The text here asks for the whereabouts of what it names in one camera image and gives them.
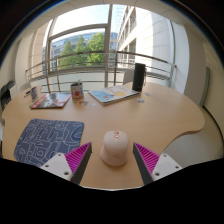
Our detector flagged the blue patterned mouse pad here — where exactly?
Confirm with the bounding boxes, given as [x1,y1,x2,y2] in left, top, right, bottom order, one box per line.
[13,118,85,168]

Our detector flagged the white computer mouse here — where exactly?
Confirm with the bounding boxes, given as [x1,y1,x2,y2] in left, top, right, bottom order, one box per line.
[99,129,130,167]

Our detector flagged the white chair behind table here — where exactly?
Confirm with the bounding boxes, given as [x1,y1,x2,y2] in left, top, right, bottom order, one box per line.
[18,82,33,93]
[122,68,135,85]

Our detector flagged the metal balcony railing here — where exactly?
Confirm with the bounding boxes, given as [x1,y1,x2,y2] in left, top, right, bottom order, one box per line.
[24,50,178,93]

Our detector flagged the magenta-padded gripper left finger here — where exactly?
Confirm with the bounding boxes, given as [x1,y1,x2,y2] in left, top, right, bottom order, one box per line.
[39,142,93,186]

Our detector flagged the red and blue magazine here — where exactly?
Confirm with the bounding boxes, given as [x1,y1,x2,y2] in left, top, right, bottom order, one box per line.
[29,92,72,110]

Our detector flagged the tall black speaker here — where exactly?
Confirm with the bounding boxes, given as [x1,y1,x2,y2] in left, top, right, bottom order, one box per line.
[131,62,147,93]

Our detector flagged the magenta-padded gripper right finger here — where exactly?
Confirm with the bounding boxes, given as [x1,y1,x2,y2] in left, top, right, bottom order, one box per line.
[132,142,184,186]

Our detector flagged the light blue open book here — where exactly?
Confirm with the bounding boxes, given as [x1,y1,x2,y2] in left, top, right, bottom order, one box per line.
[87,84,141,106]

